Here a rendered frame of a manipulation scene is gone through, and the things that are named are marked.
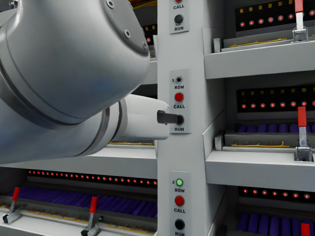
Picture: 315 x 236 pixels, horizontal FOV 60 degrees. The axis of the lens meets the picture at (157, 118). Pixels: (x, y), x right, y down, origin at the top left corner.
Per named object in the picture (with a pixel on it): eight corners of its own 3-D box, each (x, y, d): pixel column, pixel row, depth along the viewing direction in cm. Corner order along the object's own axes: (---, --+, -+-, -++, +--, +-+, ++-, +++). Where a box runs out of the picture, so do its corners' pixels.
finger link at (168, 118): (126, 121, 30) (114, 122, 35) (188, 122, 33) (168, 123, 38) (126, 110, 30) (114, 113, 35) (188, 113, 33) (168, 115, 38)
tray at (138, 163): (160, 180, 54) (153, 134, 52) (-27, 164, 80) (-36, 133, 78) (191, 145, 72) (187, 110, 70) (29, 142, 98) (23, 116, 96)
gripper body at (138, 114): (43, 149, 29) (107, 145, 39) (125, 153, 25) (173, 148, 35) (46, 79, 29) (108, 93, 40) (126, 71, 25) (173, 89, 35)
